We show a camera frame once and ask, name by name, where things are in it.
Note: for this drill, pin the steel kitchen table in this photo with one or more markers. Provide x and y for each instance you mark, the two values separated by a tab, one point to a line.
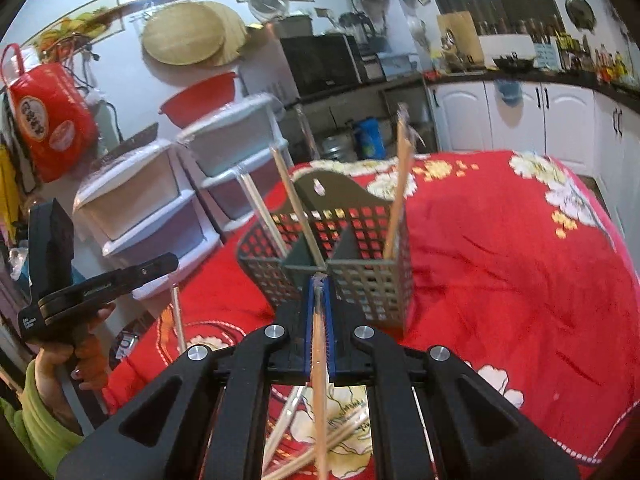
350	92

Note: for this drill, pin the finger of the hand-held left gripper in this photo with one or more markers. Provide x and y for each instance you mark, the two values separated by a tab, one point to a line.
140	275

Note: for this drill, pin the black kitchen countertop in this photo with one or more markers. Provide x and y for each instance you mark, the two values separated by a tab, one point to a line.
550	76

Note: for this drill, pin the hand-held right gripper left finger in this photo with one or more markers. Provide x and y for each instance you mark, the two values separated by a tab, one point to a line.
309	330

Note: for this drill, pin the red floral blanket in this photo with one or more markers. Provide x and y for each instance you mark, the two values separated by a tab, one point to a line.
500	285

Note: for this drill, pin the grey perforated utensil holder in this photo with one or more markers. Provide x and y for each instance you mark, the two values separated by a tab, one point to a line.
370	280

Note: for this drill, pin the blue knife block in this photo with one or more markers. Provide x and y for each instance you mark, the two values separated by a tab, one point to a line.
546	55

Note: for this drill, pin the wooden cutting board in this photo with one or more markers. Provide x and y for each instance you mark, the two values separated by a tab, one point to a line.
460	40

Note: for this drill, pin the white kitchen cabinets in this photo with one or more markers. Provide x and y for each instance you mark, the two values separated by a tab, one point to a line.
565	120

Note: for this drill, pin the red plastic basin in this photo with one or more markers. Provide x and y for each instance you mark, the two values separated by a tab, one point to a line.
200	97

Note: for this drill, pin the black blender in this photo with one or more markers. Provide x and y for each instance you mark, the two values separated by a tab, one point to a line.
356	27

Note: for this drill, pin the white plastic drawer units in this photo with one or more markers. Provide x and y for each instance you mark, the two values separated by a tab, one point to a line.
145	210

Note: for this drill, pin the row of condiment bottles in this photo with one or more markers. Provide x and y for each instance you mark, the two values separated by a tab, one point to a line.
615	65

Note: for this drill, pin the black microwave oven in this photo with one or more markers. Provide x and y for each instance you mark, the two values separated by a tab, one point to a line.
320	65

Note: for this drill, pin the steel tray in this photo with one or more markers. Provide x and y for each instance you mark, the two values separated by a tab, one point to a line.
285	26

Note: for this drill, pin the white plastic drawer unit right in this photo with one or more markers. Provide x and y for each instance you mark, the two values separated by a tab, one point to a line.
235	135

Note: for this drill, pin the blue plastic jug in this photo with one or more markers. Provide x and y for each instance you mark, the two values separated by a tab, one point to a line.
370	139

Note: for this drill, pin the vegetable wall poster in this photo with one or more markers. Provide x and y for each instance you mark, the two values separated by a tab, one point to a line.
70	22

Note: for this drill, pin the steel pot lid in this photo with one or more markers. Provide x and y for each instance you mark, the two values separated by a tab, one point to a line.
580	10

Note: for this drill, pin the black wok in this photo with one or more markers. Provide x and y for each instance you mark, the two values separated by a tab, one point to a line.
512	63

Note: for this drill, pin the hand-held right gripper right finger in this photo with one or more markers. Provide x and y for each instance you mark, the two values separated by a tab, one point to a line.
330	340

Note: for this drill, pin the red plastic bag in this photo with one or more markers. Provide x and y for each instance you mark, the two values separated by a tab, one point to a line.
50	120

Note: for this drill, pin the round bamboo tray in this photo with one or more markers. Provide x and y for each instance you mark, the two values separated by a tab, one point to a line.
180	32
235	35

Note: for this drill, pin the glass dome lid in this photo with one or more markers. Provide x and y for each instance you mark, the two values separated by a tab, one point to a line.
269	4

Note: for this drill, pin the person's left hand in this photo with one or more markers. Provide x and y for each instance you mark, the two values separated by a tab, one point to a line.
55	385

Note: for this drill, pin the person's left forearm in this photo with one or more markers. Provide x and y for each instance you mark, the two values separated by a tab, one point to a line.
35	430

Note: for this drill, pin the chopstick pair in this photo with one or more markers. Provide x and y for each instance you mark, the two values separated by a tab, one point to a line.
178	320
295	200
397	185
319	425
263	210

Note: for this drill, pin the blue hanging bin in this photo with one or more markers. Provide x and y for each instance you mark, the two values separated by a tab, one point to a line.
507	92

